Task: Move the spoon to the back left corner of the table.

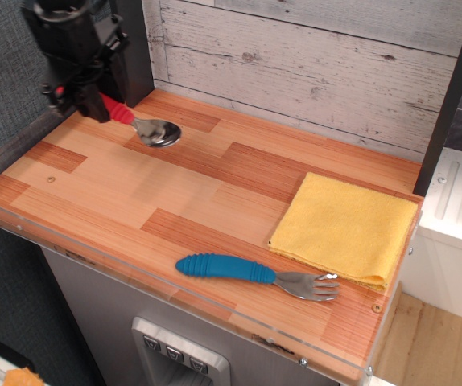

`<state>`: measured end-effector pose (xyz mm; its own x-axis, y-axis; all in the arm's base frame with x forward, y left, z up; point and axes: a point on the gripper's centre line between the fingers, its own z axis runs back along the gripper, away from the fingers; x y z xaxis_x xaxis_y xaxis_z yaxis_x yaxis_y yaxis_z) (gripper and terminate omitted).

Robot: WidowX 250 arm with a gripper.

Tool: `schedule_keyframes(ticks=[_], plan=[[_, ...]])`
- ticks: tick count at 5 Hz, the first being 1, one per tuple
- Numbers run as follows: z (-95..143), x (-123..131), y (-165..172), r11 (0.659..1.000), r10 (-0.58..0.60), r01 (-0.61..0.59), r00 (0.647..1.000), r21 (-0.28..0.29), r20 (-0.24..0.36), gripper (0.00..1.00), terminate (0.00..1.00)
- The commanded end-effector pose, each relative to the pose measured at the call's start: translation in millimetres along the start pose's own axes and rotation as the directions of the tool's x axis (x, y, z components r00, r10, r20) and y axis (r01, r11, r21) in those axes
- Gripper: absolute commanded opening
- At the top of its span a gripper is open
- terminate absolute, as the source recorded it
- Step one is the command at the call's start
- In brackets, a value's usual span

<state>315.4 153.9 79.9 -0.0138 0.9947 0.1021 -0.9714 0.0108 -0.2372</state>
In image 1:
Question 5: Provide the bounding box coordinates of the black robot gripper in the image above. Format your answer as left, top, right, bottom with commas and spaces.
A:
21, 1, 129, 123

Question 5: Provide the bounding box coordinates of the red handled metal spoon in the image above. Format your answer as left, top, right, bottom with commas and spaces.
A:
98, 93, 182, 148

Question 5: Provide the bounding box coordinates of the clear acrylic table edge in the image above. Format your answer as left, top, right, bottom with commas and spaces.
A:
0, 189, 381, 385

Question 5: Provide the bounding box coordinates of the grey cabinet body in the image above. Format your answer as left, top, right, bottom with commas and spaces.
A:
43, 249, 335, 385

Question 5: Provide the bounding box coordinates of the silver dispenser panel with buttons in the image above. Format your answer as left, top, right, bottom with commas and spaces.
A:
131, 317, 231, 385

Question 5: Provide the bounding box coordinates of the yellow folded cloth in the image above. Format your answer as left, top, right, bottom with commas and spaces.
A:
268, 173, 419, 291

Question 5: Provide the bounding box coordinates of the orange object bottom left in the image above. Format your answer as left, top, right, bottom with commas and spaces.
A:
2, 368, 45, 386

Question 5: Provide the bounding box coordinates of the white toy sink unit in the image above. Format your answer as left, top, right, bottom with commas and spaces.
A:
398, 58, 462, 327

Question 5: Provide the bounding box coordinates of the dark left shelf post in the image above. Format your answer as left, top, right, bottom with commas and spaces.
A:
109, 0, 155, 107

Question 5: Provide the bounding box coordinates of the dark shelf post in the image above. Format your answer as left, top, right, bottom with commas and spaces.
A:
109, 0, 155, 107
413, 46, 462, 197

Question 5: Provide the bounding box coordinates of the blue handled metal fork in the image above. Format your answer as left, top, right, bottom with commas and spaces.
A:
175, 253, 340, 302

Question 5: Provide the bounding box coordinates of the dark right shelf post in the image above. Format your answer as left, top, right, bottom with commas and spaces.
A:
413, 46, 462, 197

